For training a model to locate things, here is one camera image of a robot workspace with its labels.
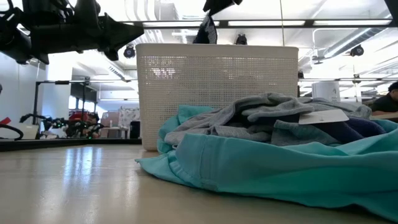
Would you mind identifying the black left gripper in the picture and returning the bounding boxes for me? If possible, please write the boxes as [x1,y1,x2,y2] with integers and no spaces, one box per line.
[71,0,146,62]

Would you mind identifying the black underwear grey waistband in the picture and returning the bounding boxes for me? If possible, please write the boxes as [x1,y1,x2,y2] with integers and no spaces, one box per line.
[192,14,218,45]

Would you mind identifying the white perforated laundry basket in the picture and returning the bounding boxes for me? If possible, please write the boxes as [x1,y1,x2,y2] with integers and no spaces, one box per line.
[136,43,299,152]

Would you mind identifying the grey knit garment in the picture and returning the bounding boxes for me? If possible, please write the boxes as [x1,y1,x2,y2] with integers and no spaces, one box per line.
[164,92,373,147]

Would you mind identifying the slate blue garment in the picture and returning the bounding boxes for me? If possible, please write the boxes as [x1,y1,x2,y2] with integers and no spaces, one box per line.
[306,119,358,144]

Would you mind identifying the teal garment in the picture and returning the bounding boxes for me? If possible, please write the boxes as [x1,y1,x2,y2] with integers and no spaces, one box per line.
[135,104,398,222]

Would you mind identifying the purple cloth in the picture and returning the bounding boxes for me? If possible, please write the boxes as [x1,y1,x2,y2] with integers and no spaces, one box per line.
[343,116,387,144]

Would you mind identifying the black ceiling spotlight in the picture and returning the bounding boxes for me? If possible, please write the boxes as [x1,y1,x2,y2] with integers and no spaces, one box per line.
[123,45,137,59]
[349,45,364,58]

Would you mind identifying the black horizontal crossbeam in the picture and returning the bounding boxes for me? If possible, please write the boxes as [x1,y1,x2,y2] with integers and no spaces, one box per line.
[119,19,393,29]

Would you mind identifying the black metal stand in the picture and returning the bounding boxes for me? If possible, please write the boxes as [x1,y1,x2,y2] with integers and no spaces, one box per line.
[32,77,98,125]

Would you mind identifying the cardboard box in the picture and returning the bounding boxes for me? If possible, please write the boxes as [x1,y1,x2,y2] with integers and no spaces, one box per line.
[101,111,121,129]

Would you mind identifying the distant black robot arms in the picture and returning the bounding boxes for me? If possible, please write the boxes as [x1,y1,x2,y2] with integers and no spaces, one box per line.
[20,111,105,140]

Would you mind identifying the white cylindrical container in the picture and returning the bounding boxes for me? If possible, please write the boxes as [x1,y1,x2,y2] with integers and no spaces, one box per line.
[312,81,341,103]

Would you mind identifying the person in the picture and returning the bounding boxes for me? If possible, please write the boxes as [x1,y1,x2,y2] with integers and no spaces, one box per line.
[371,81,398,113]

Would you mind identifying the distant wooden desk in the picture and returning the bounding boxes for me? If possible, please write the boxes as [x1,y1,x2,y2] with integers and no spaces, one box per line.
[369,111,398,123]

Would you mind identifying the thin vertical cord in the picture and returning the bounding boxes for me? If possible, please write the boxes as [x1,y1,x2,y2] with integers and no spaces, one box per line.
[279,0,285,47]

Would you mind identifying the black aluminium table frame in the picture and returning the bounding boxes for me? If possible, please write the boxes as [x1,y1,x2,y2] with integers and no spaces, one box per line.
[0,138,142,152]

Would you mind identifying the white box black cable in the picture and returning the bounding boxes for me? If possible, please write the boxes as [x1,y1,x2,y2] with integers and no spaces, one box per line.
[0,123,40,141]

